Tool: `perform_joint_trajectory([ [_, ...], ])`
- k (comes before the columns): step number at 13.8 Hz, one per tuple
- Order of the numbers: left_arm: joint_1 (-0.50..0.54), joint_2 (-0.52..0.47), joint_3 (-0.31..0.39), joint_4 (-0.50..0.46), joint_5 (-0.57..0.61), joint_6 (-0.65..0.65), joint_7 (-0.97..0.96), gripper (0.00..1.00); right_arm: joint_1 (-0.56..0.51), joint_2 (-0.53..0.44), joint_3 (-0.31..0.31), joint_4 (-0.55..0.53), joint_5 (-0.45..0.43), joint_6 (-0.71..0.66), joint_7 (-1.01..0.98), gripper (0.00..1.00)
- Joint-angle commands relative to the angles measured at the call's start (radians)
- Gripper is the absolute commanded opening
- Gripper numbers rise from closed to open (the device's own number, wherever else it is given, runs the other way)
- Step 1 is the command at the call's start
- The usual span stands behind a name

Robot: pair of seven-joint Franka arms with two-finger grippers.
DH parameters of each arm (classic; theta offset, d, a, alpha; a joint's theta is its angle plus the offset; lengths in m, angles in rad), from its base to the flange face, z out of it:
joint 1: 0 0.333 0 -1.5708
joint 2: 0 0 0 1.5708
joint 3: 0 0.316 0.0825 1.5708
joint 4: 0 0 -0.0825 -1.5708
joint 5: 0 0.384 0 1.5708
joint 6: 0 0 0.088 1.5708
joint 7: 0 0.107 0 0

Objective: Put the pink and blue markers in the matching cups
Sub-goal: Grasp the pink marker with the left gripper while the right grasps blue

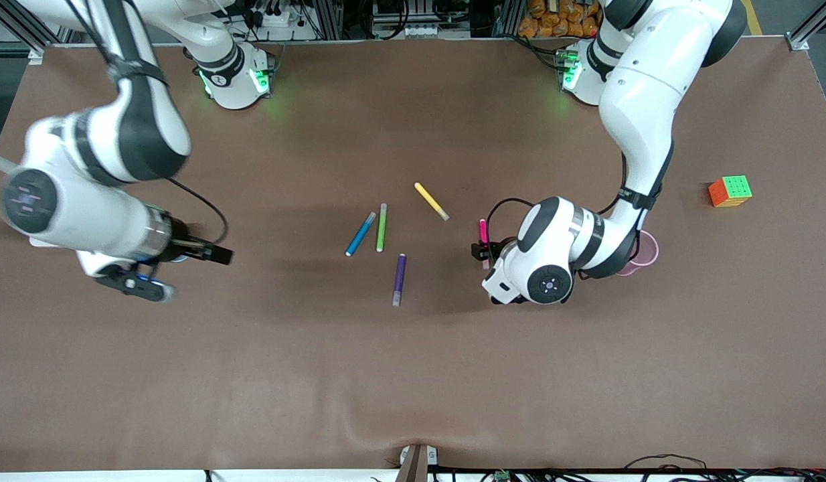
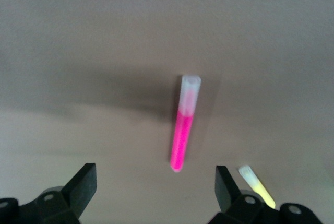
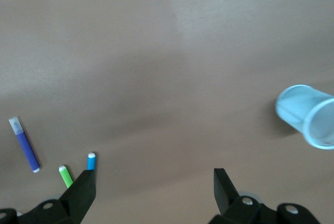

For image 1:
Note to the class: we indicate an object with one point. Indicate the blue marker pen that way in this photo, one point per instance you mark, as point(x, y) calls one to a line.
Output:
point(361, 234)

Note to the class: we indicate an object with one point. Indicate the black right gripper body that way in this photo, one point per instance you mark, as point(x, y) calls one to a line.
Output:
point(183, 245)

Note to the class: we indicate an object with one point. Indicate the white power strip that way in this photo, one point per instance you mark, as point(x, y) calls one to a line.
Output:
point(279, 19)

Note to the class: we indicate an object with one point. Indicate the brown table cover sheet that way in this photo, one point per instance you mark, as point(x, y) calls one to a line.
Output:
point(413, 368)

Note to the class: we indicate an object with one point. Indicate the translucent pink plastic cup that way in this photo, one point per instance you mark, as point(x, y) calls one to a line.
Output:
point(647, 253)

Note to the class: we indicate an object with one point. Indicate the purple marker pen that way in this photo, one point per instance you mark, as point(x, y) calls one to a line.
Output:
point(399, 278)

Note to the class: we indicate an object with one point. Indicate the small white socket block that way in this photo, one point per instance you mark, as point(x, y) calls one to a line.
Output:
point(421, 31)

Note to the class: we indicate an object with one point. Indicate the pink marker pen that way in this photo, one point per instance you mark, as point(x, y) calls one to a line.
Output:
point(483, 231)

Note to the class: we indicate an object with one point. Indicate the metal table clamp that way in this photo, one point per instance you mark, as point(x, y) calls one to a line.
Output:
point(418, 462)

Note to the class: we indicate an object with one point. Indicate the multicolour puzzle cube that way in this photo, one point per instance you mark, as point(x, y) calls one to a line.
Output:
point(731, 192)

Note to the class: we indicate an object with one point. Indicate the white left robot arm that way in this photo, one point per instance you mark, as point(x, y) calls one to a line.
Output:
point(640, 87)

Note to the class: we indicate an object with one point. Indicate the orange snack packets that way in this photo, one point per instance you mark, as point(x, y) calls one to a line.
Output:
point(553, 19)

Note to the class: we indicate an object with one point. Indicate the yellow marker pen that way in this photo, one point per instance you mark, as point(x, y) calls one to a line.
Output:
point(430, 199)

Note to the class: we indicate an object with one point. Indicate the aluminium frame profile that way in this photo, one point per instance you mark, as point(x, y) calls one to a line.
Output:
point(329, 20)
point(507, 17)
point(798, 41)
point(36, 55)

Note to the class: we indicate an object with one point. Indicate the green marker pen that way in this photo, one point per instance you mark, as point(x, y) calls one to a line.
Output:
point(381, 227)

